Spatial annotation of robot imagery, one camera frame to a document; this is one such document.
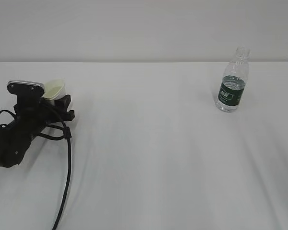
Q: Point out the white paper cup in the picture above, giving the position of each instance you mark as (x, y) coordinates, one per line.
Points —
(54, 90)

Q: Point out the clear water bottle green label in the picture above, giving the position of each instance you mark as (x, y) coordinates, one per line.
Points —
(233, 81)

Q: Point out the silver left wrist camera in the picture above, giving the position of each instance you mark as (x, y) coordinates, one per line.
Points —
(28, 89)

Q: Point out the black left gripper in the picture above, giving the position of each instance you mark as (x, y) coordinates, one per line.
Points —
(19, 129)

